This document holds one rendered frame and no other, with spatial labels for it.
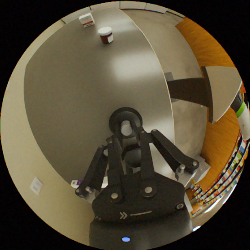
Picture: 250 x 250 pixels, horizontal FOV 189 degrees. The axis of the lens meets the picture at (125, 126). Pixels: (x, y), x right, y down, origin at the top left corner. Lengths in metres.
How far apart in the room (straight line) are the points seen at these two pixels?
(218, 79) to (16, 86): 1.10
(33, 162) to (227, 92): 1.03
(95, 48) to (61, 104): 0.22
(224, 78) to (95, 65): 0.50
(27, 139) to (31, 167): 0.17
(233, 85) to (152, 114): 0.41
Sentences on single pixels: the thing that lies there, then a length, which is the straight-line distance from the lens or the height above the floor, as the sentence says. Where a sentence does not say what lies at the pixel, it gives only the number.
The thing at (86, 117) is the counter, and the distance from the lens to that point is 0.28.
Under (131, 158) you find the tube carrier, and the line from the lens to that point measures 0.25.
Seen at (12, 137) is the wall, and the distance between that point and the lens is 0.60.
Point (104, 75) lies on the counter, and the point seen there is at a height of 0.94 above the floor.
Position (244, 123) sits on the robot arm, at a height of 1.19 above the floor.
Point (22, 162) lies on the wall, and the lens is 0.59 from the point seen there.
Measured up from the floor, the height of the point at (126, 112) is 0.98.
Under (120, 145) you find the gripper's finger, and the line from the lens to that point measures 0.16.
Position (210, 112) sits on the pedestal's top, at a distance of 0.55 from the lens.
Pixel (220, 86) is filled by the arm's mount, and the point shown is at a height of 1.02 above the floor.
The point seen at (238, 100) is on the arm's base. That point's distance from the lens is 0.56.
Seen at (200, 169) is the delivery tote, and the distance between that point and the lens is 2.52.
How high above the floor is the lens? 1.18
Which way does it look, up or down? 69 degrees down
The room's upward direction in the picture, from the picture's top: 173 degrees clockwise
